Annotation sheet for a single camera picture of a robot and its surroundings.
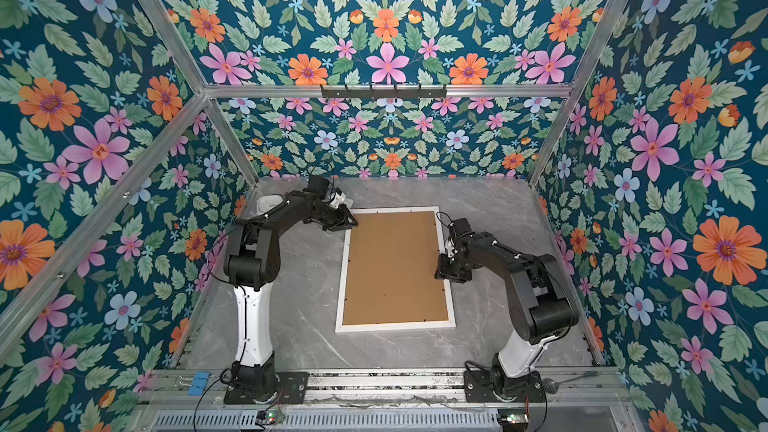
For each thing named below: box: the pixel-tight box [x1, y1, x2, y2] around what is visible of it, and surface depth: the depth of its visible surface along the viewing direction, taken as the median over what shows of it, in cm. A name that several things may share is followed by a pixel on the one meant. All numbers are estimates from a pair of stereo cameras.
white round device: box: [256, 195, 284, 215], surface depth 110 cm
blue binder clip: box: [188, 371, 210, 396], surface depth 75 cm
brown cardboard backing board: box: [343, 211, 449, 325], surface depth 92 cm
